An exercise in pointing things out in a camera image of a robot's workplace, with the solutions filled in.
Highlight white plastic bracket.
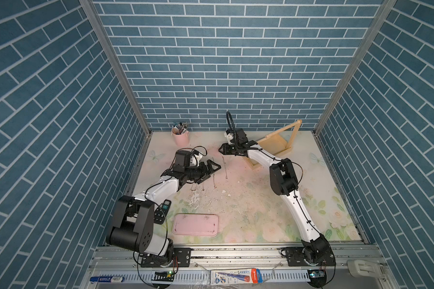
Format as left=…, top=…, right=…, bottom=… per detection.
left=347, top=260, right=382, bottom=278

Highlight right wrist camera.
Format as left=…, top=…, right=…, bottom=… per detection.
left=224, top=128, right=236, bottom=145

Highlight toothpaste box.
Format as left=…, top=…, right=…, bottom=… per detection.
left=210, top=268, right=264, bottom=285

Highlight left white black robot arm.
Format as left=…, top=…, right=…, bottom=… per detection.
left=106, top=149, right=221, bottom=266

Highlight pink pen holder cup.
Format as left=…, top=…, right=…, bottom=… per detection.
left=171, top=128, right=189, bottom=148

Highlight wooden jewelry display stand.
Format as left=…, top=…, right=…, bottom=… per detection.
left=245, top=120, right=302, bottom=170

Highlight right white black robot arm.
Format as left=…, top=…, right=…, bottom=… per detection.
left=219, top=112, right=335, bottom=266

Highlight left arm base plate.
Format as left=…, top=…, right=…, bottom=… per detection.
left=140, top=247, right=192, bottom=268

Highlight pens in cup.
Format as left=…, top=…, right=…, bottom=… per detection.
left=171, top=122, right=189, bottom=135

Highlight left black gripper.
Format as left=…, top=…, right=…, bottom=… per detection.
left=183, top=159, right=220, bottom=184

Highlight black calculator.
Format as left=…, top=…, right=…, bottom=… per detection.
left=154, top=199, right=172, bottom=225

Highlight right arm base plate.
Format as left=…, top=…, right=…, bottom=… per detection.
left=279, top=247, right=336, bottom=267

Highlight pink plastic tray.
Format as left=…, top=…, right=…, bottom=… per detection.
left=172, top=213, right=219, bottom=237

